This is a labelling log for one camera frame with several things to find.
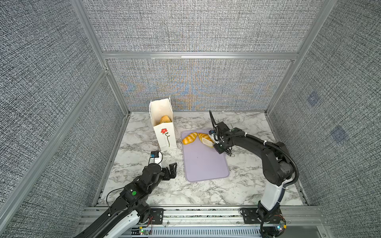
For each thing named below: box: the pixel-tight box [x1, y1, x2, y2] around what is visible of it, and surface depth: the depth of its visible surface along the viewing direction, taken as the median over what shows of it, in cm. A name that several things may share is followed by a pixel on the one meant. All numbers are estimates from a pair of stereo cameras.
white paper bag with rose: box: [148, 95, 178, 152], surface depth 94 cm
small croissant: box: [182, 131, 198, 145], surface depth 102 cm
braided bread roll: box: [159, 115, 173, 124], surface depth 102 cm
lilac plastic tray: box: [181, 128, 230, 182], surface depth 94 cm
